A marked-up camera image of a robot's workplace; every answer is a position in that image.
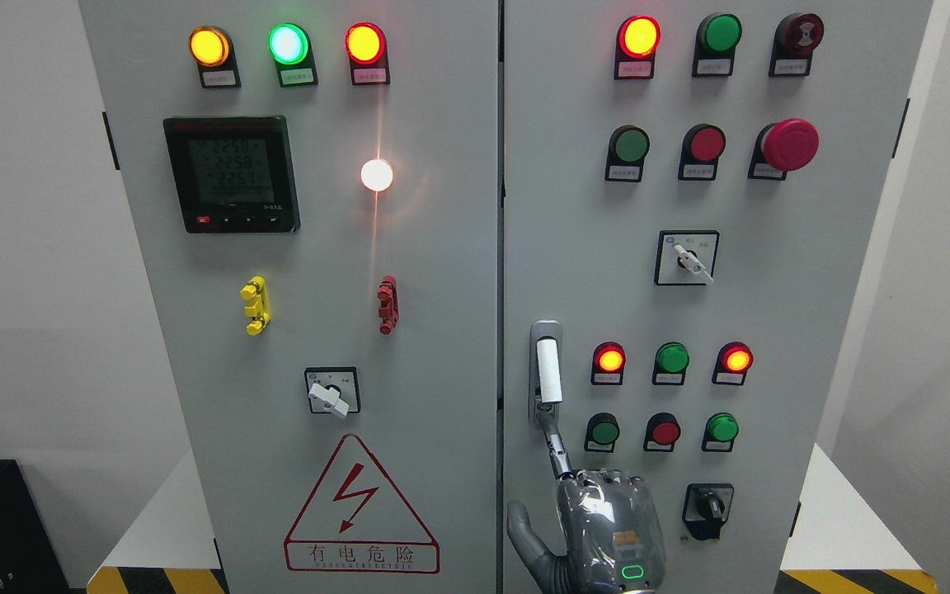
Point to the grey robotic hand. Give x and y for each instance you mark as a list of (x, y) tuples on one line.
[(614, 538)]

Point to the silver door swing handle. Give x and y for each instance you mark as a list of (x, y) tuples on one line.
[(545, 385)]

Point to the grey cabinet right door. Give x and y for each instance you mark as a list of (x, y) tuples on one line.
[(582, 251)]

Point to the grey cabinet door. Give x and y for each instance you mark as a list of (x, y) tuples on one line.
[(582, 251), (428, 390)]

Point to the grey cabinet left door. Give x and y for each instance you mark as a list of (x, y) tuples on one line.
[(428, 390)]

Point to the green push button bottom left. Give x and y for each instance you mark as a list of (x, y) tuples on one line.
[(602, 433)]

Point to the green push button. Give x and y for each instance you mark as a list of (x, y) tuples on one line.
[(720, 433), (602, 433), (717, 36)]

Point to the red push button bottom middle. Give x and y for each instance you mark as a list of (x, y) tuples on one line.
[(662, 432)]

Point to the green push button bottom right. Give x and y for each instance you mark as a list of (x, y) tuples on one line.
[(720, 433)]

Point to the red indicator light lower left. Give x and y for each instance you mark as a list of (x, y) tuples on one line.
[(608, 362)]

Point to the red indicator light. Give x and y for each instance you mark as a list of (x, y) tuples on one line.
[(732, 364), (608, 362), (635, 48), (368, 54)]

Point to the green indicator light lower middle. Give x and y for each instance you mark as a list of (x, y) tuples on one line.
[(671, 362)]

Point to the green indicator light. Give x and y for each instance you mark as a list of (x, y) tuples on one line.
[(671, 362), (292, 51)]

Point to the red indicator light lower right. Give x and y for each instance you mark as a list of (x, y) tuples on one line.
[(732, 364)]

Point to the red electric hazard warning sticker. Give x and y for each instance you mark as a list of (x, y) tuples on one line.
[(357, 520)]

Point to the red terminal connector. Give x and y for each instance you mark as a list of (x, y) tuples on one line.
[(388, 311)]

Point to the green push button second row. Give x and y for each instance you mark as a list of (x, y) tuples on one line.
[(627, 149)]

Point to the red push button second row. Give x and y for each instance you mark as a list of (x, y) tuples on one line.
[(701, 149)]

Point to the yellow terminal connector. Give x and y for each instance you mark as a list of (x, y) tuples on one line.
[(256, 307)]

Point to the red mushroom emergency stop button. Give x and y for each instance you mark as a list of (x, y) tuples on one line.
[(782, 148)]

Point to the white indicator light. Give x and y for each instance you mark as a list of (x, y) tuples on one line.
[(377, 175)]

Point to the red indicator light top right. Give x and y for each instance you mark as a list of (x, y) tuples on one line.
[(635, 48)]

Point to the green push button top right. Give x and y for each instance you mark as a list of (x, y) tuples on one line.
[(717, 36)]

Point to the black digital power meter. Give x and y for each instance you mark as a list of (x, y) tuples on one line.
[(233, 174)]

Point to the dark red buzzer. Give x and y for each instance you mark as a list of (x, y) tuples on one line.
[(796, 37)]

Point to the red indicator light top left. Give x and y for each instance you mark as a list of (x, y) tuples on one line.
[(368, 54)]

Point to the green indicator light top left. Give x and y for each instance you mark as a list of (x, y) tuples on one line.
[(292, 51)]

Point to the yellow indicator light top left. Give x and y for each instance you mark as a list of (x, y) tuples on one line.
[(214, 55)]

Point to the black selector switch bottom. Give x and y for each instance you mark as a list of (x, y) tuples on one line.
[(706, 509)]

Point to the white selector switch upper right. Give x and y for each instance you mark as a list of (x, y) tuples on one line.
[(686, 257)]

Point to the white selector switch left door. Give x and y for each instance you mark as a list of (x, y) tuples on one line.
[(333, 390)]

